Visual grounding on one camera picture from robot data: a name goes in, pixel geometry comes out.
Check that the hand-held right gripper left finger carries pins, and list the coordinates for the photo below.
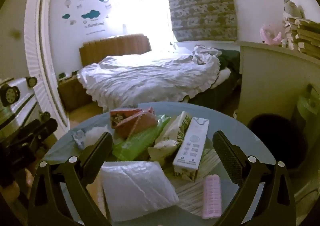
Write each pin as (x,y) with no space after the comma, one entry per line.
(100,148)

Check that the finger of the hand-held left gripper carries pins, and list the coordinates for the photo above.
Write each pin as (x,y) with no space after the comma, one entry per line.
(37,131)

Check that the wooden nightstand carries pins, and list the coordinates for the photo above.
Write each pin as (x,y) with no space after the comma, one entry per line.
(71,93)

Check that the white snack packet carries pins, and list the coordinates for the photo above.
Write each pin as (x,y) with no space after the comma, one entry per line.
(167,136)

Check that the pink plush toy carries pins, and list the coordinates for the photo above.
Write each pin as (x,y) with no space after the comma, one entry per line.
(270,35)

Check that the white desk cabinet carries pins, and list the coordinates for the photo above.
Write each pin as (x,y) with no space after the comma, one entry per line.
(272,73)

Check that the brown padded headboard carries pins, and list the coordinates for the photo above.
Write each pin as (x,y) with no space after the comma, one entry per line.
(115,45)

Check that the stack of foam mats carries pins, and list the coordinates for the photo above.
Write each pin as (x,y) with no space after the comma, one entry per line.
(303,36)

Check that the cloud wall stickers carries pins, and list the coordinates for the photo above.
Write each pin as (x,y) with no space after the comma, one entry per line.
(91,13)

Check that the green plastic packet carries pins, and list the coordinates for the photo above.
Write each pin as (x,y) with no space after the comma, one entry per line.
(136,142)

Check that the red paper box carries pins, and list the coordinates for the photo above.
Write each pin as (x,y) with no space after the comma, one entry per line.
(130,121)

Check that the dark green blanket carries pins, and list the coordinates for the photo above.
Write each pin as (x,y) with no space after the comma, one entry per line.
(225,91)

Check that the white milk carton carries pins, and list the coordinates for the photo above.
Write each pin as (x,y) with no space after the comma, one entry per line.
(192,146)

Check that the white louvered wardrobe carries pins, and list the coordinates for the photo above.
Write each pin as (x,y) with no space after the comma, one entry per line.
(47,66)

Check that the pink hair roller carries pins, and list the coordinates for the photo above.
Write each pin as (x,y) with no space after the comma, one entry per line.
(212,196)

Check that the bed with white duvet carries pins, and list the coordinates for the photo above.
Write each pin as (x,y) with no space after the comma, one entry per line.
(145,78)

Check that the black trash bin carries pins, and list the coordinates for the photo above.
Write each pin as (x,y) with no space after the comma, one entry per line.
(277,138)

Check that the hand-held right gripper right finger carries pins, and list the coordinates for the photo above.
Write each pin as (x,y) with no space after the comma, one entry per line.
(222,146)

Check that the pale green appliance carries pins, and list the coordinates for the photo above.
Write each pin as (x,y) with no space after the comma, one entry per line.
(308,111)

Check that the floral patterned curtain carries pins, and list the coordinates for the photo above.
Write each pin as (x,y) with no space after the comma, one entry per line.
(200,4)

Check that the white bubble mailer bag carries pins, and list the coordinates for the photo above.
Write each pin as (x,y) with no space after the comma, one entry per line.
(137,188)

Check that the white plush toy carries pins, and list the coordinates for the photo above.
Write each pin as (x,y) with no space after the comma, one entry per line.
(292,7)

